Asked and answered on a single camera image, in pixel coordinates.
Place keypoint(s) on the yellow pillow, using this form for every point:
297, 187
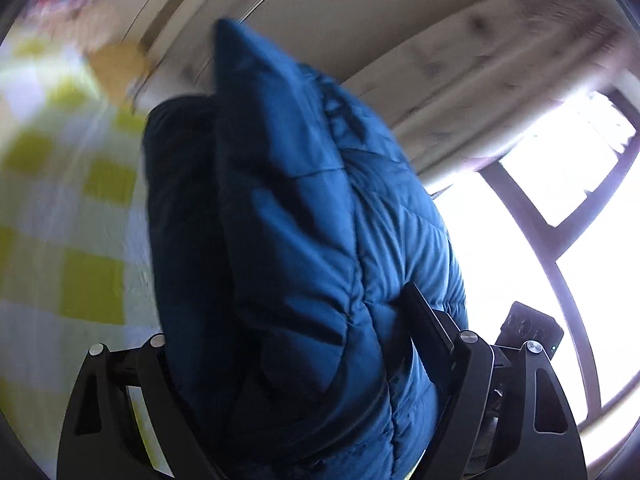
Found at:
120, 72

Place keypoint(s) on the beige fluffy pillow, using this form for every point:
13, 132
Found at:
95, 25

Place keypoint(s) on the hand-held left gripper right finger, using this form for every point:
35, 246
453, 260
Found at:
430, 325

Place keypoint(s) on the blue quilted jacket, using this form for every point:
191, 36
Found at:
300, 240

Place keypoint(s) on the printed curtain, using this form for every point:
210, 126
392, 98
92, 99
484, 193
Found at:
475, 75

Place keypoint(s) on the yellow checked blanket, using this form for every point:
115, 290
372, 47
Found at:
65, 220

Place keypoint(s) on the dark window frame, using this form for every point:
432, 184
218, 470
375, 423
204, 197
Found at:
565, 280

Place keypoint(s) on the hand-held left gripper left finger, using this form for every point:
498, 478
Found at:
145, 390

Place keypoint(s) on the patterned round pillow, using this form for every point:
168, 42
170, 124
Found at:
65, 0

